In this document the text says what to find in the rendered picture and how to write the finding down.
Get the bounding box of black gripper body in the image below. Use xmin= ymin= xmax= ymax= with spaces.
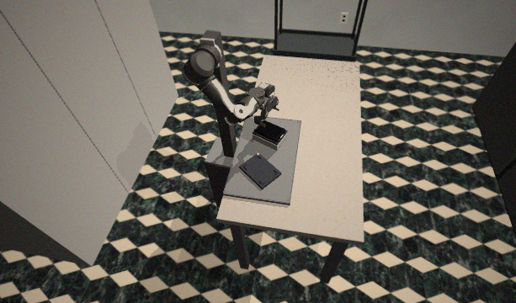
xmin=261 ymin=96 xmax=278 ymax=112

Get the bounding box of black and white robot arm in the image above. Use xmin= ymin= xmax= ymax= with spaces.
xmin=182 ymin=38 xmax=275 ymax=125

